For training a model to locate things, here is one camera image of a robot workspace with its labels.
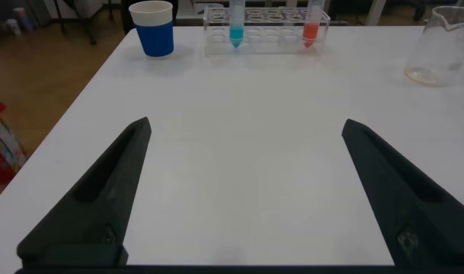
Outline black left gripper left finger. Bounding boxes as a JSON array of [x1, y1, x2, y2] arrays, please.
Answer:
[[16, 116, 153, 267]]

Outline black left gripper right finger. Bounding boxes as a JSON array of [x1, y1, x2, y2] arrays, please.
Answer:
[[341, 118, 464, 268]]

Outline clear plastic tube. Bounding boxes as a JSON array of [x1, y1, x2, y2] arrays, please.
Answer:
[[302, 0, 326, 49]]

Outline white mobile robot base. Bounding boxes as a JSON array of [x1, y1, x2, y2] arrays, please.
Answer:
[[176, 0, 232, 26]]

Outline clear glass beaker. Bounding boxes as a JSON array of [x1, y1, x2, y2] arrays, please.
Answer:
[[403, 5, 464, 88]]

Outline clear acrylic test tube rack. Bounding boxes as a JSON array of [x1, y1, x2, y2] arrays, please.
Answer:
[[203, 5, 331, 57]]

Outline test tube with blue liquid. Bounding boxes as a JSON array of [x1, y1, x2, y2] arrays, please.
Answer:
[[229, 0, 246, 49]]

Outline red snack bag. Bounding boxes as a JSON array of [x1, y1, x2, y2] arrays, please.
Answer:
[[0, 101, 29, 186]]

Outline black metal stand legs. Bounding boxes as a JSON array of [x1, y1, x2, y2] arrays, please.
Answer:
[[54, 0, 114, 46]]

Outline blue and white paper cup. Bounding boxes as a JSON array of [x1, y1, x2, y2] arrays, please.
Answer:
[[128, 0, 175, 59]]

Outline black monitor stand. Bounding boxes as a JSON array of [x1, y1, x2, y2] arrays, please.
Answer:
[[411, 0, 427, 22]]

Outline white standing desk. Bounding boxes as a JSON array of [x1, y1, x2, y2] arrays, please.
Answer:
[[366, 0, 388, 26]]

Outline small white cup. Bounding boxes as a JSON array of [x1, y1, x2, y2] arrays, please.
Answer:
[[5, 18, 22, 37]]

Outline pink bottle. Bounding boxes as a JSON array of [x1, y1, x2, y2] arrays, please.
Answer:
[[13, 6, 34, 33]]

